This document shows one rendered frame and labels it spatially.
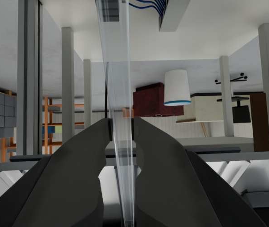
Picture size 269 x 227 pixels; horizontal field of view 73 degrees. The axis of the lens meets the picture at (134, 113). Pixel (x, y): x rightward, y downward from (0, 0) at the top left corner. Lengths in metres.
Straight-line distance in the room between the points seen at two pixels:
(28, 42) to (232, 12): 0.56
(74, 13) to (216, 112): 5.48
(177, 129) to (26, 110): 9.80
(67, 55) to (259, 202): 0.58
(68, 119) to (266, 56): 0.65
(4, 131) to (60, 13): 4.30
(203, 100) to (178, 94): 2.69
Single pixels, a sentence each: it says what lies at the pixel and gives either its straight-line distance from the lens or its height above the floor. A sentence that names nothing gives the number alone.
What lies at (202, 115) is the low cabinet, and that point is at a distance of 5.66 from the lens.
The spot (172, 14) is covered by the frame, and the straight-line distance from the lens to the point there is 0.52.
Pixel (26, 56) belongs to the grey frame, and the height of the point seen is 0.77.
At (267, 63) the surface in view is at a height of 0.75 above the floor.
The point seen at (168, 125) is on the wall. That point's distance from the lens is 10.01.
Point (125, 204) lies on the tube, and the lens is 0.23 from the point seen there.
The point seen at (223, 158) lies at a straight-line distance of 0.21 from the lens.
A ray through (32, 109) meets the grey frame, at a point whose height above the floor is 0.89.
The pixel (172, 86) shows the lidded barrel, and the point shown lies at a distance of 3.14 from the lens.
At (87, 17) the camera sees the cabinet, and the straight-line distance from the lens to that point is 0.61.
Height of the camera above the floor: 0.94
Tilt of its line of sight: 4 degrees down
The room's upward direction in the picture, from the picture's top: 178 degrees clockwise
